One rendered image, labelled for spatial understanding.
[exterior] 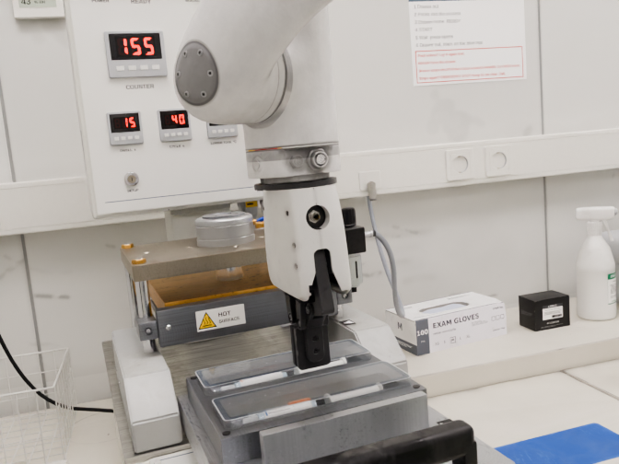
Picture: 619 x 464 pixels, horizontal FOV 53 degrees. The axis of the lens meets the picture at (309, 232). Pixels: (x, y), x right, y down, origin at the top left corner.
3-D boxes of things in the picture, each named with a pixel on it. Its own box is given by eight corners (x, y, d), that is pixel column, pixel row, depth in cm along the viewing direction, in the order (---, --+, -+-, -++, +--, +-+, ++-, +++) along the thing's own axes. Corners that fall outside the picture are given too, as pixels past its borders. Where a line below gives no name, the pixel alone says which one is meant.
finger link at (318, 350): (335, 300, 55) (342, 372, 56) (321, 293, 58) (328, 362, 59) (302, 306, 54) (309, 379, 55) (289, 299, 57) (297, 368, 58)
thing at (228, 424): (227, 446, 53) (224, 422, 53) (213, 421, 59) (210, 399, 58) (414, 399, 60) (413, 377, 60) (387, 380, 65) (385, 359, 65)
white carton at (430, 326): (386, 341, 136) (384, 308, 135) (472, 321, 145) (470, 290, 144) (417, 356, 125) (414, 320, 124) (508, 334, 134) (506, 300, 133)
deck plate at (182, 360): (101, 346, 107) (101, 341, 106) (292, 311, 119) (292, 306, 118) (124, 466, 64) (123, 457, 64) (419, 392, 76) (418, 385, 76)
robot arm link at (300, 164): (356, 141, 53) (359, 176, 53) (318, 145, 61) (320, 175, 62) (262, 149, 50) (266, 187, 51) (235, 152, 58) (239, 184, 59)
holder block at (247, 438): (188, 399, 68) (185, 377, 67) (354, 362, 75) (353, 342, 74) (223, 467, 52) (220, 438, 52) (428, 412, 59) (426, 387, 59)
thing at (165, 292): (150, 306, 91) (143, 242, 90) (292, 282, 99) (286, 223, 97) (168, 335, 75) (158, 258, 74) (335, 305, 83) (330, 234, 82)
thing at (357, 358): (206, 409, 61) (204, 388, 61) (195, 390, 67) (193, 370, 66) (374, 371, 68) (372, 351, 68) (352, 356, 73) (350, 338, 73)
